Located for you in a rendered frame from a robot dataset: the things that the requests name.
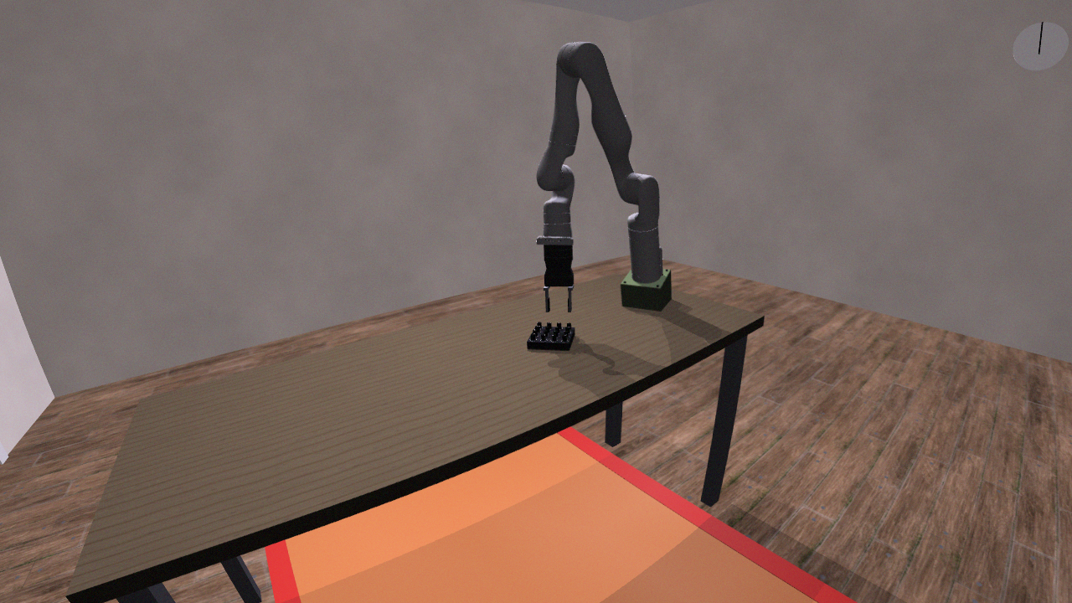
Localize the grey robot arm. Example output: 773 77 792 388
536 42 662 284

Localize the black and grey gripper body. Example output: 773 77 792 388
537 223 574 286

